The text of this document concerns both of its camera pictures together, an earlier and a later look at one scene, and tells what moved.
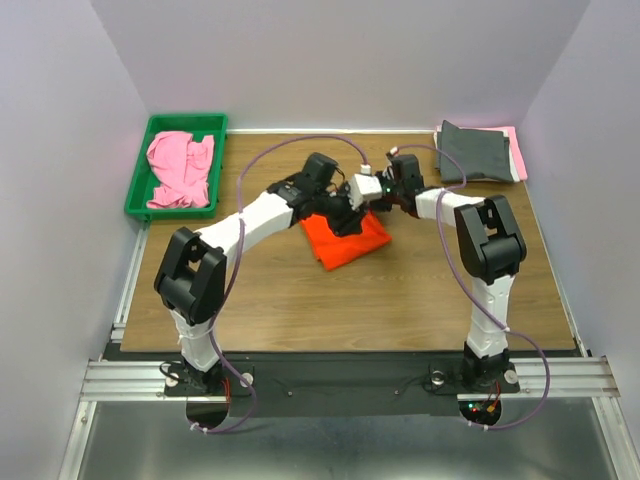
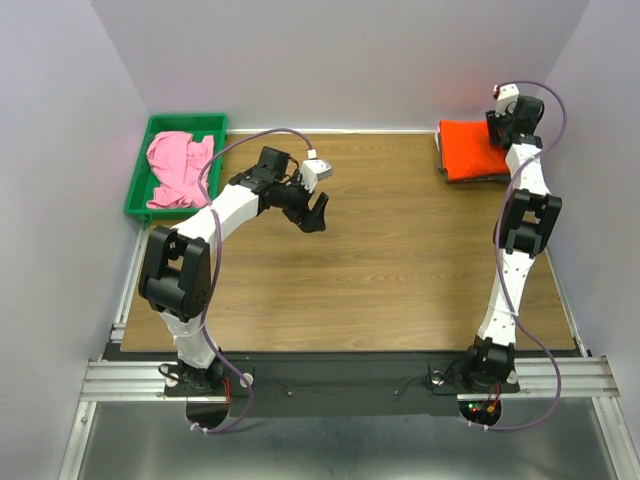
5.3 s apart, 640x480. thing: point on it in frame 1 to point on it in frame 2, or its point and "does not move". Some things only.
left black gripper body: (339, 213) to (293, 200)
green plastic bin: (145, 179) does not move
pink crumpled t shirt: (182, 167) does not move
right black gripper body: (390, 194) to (497, 125)
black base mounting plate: (341, 383) does not move
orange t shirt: (336, 250) to (465, 149)
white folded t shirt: (437, 129) does not move
